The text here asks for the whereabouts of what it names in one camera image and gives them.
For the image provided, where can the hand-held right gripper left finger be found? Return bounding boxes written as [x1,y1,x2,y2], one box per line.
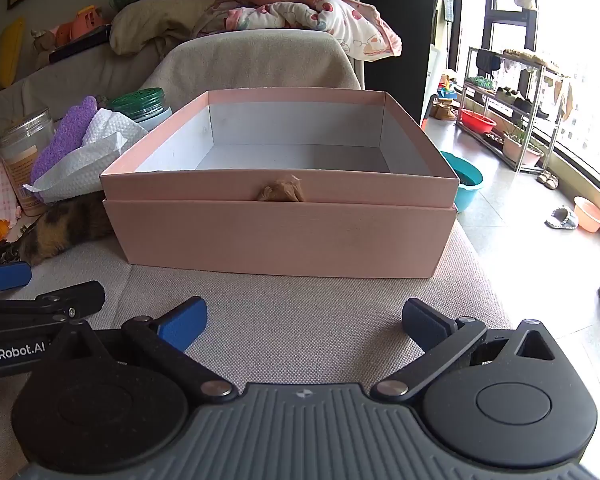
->
[55,296,236,403]

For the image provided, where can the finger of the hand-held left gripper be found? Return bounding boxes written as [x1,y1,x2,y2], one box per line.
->
[0,262,33,296]
[0,280,106,322]

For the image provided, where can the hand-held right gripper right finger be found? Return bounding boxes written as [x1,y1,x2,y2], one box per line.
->
[370,298,556,403]

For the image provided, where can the pink cardboard box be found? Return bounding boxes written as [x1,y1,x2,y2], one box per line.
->
[100,87,461,279]

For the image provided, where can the white textured cloth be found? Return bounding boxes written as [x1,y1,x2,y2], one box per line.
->
[22,107,149,204]

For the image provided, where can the purple fuzzy glove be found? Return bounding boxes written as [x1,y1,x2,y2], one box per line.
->
[30,96,99,187]

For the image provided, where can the tortoiseshell plush cloth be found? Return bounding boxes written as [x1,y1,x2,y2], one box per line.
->
[17,192,114,267]

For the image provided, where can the clear glass jar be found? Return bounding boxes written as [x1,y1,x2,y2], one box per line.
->
[0,107,57,217]

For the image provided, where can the teal plastic basin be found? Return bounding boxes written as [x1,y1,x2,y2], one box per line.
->
[440,151,485,213]

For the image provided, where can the grey slipper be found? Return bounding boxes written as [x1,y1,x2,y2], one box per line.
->
[545,205,580,231]

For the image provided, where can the potted green plant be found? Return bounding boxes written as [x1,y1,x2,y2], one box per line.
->
[502,121,545,167]

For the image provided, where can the orange plastic basin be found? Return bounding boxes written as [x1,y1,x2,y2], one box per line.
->
[573,196,600,234]

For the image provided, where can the green lidded jar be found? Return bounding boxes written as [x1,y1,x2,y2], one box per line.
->
[106,87,174,132]

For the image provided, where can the red plastic basin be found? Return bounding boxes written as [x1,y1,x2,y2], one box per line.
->
[455,109,498,136]

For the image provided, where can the brown boots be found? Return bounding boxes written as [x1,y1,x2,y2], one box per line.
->
[429,98,459,121]

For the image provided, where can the yellow plush toy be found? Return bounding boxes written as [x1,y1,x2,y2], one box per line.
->
[0,17,26,102]

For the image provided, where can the metal shoe rack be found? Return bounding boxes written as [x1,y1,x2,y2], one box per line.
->
[462,46,569,174]

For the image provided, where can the small beige plush toy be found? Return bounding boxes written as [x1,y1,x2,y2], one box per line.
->
[30,29,57,54]

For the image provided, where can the black flat tray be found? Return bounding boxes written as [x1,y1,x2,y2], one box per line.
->
[48,24,112,65]

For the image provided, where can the white upright vacuum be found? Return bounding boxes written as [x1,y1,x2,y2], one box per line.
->
[422,0,464,126]

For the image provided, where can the hanging beige towel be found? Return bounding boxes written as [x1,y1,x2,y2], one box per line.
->
[552,77,574,122]

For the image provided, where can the orange toy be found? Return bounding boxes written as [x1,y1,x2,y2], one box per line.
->
[55,5,107,44]

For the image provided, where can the beige pillow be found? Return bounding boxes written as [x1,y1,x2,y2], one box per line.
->
[109,0,222,57]

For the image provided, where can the woven straw mat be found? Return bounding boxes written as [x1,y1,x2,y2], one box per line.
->
[502,48,557,69]

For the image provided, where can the floral printed blanket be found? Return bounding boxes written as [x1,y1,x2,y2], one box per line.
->
[192,0,404,63]

